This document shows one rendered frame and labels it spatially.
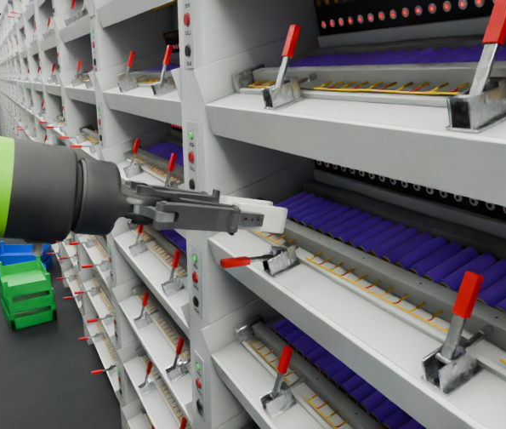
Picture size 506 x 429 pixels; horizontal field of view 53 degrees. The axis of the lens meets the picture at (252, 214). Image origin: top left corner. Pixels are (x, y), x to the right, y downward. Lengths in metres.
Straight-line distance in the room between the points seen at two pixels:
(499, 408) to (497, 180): 0.17
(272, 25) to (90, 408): 1.54
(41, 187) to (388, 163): 0.30
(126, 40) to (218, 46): 0.70
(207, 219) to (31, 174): 0.17
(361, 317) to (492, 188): 0.21
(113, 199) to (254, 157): 0.34
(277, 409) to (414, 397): 0.30
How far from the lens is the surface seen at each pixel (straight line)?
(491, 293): 0.51
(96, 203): 0.49
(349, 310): 0.54
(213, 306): 0.83
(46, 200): 0.48
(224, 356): 0.85
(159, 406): 1.43
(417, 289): 0.51
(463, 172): 0.38
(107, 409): 1.98
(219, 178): 0.77
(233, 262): 0.60
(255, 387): 0.77
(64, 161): 0.49
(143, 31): 1.45
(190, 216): 0.50
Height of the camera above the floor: 1.13
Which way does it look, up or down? 15 degrees down
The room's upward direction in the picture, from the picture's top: straight up
